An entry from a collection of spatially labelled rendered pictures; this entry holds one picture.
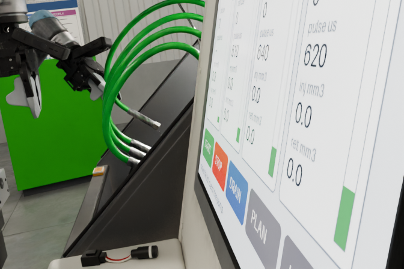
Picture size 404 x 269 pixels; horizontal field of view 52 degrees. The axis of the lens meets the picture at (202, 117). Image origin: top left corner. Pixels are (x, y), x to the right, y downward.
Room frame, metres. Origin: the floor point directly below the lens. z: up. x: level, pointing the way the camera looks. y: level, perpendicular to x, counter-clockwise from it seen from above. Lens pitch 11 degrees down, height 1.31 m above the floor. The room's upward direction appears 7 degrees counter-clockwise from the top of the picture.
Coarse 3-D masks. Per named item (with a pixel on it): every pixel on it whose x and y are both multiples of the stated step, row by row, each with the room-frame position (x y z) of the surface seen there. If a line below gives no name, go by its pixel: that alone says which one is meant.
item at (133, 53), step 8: (160, 32) 0.87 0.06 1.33; (168, 32) 0.87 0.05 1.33; (176, 32) 0.87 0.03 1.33; (184, 32) 0.88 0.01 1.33; (192, 32) 0.87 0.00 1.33; (200, 32) 0.88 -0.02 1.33; (144, 40) 0.86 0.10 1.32; (152, 40) 0.86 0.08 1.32; (136, 48) 0.86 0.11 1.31; (128, 56) 0.86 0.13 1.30; (120, 64) 0.86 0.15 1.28; (128, 64) 0.86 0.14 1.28; (120, 72) 0.86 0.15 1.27; (112, 80) 0.85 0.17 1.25; (104, 104) 0.85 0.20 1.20; (112, 136) 0.85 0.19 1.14; (120, 144) 0.85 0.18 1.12; (128, 152) 0.85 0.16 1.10; (136, 152) 0.86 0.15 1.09
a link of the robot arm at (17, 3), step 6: (0, 0) 0.84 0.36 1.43; (6, 0) 0.85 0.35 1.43; (12, 0) 0.85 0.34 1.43; (18, 0) 0.86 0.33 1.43; (24, 0) 0.88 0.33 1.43; (0, 6) 0.84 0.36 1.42; (6, 6) 0.84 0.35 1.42; (12, 6) 0.85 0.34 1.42; (18, 6) 0.86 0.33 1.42; (24, 6) 0.87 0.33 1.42; (0, 12) 0.84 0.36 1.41; (6, 12) 0.84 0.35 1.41; (12, 12) 0.85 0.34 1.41; (18, 12) 0.86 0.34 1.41; (24, 12) 0.87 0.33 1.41
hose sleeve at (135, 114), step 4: (128, 112) 1.10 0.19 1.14; (132, 112) 1.10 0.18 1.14; (136, 112) 1.10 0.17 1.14; (136, 116) 1.10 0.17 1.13; (140, 116) 1.10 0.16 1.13; (144, 116) 1.10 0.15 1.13; (140, 120) 1.10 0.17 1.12; (144, 120) 1.10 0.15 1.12; (148, 120) 1.10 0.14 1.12; (152, 120) 1.10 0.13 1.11; (148, 124) 1.09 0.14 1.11; (152, 124) 1.09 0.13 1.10
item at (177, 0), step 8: (168, 0) 1.08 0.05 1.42; (176, 0) 1.08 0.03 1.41; (184, 0) 1.07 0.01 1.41; (192, 0) 1.07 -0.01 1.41; (200, 0) 1.07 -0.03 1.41; (152, 8) 1.09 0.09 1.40; (136, 16) 1.10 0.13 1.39; (144, 16) 1.09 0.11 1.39; (128, 24) 1.10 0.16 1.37; (120, 32) 1.11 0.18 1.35; (120, 40) 1.11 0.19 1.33; (112, 48) 1.11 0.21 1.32; (112, 56) 1.11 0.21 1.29; (104, 72) 1.12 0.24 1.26; (120, 104) 1.11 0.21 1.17
